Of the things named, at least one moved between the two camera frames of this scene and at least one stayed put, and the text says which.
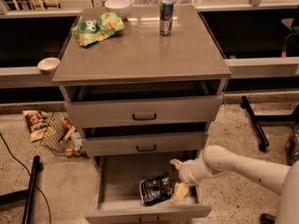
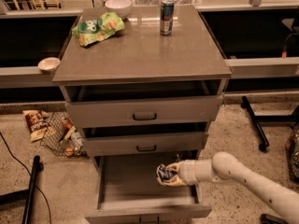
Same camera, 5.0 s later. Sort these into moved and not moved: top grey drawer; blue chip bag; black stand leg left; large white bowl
Moved: blue chip bag
Not moved: top grey drawer; black stand leg left; large white bowl
